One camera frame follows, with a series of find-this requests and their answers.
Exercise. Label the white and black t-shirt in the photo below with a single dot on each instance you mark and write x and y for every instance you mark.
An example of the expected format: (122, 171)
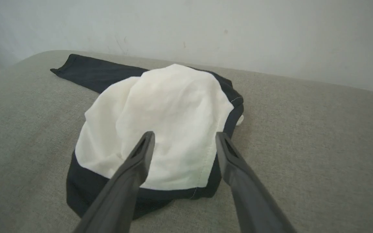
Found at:
(173, 110)

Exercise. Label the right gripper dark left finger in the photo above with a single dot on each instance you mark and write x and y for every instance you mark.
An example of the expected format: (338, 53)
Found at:
(125, 187)

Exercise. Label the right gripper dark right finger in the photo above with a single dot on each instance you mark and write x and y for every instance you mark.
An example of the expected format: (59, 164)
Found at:
(248, 194)

